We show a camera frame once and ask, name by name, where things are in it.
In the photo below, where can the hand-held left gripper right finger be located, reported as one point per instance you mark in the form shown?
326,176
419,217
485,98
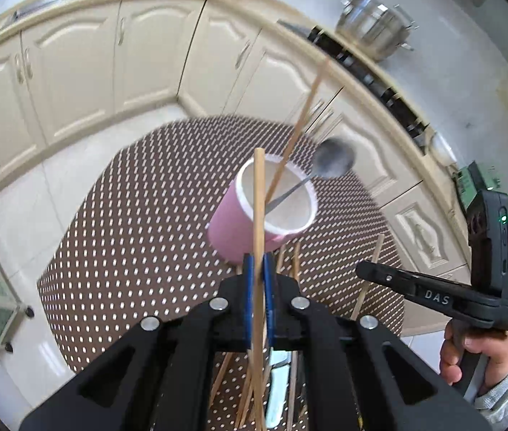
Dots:
268,305

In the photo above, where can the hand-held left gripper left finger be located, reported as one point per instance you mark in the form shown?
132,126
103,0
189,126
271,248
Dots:
247,305

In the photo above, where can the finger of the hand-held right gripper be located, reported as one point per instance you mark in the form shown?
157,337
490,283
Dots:
384,276

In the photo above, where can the pink cup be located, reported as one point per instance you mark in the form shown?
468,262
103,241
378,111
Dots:
231,229

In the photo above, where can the wooden chopstick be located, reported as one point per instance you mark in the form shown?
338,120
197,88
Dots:
296,260
259,197
221,377
368,274
301,121
281,258

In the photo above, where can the person's right hand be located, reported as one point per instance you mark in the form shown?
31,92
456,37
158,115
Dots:
492,350

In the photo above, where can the green kitchen appliance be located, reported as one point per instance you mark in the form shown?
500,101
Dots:
476,182

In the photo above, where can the white bowl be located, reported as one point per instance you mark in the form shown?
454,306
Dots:
443,149

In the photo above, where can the brown polka dot tablecloth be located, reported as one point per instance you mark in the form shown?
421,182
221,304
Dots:
146,233

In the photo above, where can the metal spoon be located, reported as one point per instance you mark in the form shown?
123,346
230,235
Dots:
335,157

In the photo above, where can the black gas stove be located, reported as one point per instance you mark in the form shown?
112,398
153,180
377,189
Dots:
370,78

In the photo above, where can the steel stockpot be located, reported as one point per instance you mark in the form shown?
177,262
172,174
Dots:
373,24

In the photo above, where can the cream lower kitchen cabinets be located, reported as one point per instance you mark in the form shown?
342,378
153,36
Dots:
79,67

